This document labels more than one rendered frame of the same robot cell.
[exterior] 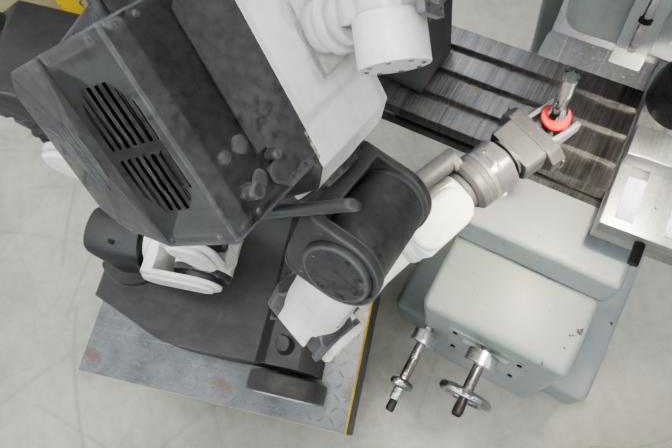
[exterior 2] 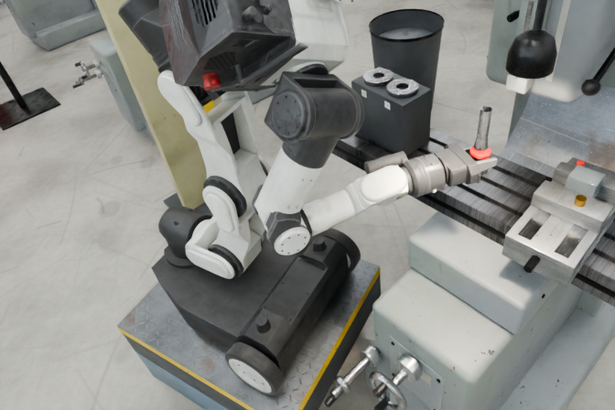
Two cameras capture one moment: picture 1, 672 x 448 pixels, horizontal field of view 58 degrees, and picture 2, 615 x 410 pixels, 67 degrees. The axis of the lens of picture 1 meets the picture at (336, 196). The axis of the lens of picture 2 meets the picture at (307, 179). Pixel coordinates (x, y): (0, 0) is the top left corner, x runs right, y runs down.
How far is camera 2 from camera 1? 50 cm
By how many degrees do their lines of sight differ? 26
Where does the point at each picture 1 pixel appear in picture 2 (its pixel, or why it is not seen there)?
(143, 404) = (148, 392)
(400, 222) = (337, 103)
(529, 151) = (456, 163)
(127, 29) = not seen: outside the picture
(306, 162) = (286, 30)
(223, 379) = (211, 360)
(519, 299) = (446, 318)
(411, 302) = not seen: hidden behind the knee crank
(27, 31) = not seen: hidden behind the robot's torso
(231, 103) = not seen: outside the picture
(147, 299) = (182, 278)
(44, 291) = (120, 294)
